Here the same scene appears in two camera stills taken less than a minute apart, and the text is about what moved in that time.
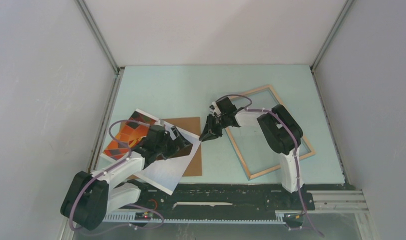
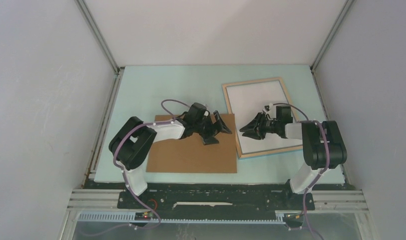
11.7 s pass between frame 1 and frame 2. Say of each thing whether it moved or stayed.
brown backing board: moved
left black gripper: moved
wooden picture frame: moved
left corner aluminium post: stayed
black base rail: stayed
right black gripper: moved
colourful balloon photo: moved
